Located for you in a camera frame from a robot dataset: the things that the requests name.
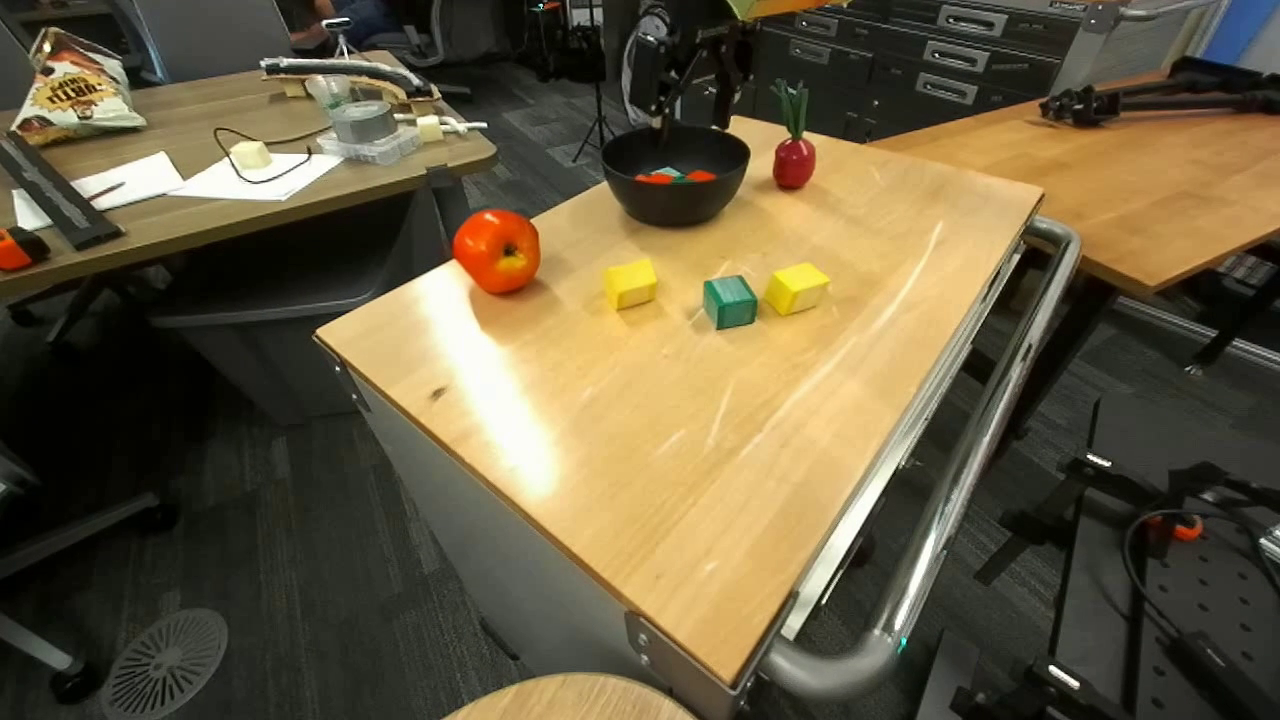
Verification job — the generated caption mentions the wooden office desk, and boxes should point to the wooden office desk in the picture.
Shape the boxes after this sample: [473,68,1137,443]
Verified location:
[0,53,498,304]

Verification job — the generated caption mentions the steel tool cart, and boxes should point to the steel tool cart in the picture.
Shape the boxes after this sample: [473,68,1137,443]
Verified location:
[322,118,1039,714]

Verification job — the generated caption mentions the black pegboard base plate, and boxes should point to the black pegboard base plate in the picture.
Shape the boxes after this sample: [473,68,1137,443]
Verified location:
[946,455,1280,720]

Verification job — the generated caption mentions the yellow block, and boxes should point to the yellow block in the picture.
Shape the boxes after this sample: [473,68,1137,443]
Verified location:
[603,256,662,313]
[763,263,829,314]

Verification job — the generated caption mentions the small orange block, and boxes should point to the small orange block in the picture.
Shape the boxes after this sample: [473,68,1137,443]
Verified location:
[689,169,722,188]

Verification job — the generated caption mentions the white paper sheets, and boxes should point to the white paper sheets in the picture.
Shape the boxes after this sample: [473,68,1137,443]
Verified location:
[74,153,336,210]

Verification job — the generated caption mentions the red toy radish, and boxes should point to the red toy radish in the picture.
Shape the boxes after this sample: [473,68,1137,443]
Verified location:
[774,82,815,190]

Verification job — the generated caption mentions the black bowl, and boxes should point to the black bowl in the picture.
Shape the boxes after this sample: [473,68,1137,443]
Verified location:
[603,127,752,227]

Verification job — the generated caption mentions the chip bag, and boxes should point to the chip bag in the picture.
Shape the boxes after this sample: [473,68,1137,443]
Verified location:
[13,28,145,148]

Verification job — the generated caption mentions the large teal block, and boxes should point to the large teal block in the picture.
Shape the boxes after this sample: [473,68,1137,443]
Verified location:
[703,276,756,331]

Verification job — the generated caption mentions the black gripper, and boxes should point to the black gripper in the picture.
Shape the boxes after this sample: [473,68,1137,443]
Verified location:
[623,2,752,127]

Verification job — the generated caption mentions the orange red toy apple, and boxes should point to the orange red toy apple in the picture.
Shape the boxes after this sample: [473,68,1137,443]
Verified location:
[453,209,539,294]

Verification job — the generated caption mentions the round wooden stool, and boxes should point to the round wooden stool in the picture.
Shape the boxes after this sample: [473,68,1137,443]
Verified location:
[445,671,696,720]

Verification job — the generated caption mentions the grey drawer cabinet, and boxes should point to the grey drawer cabinet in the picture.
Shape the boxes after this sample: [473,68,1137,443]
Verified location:
[740,0,1216,138]

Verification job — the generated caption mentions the black keyboard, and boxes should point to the black keyboard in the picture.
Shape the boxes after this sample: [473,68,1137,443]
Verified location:
[0,137,121,248]

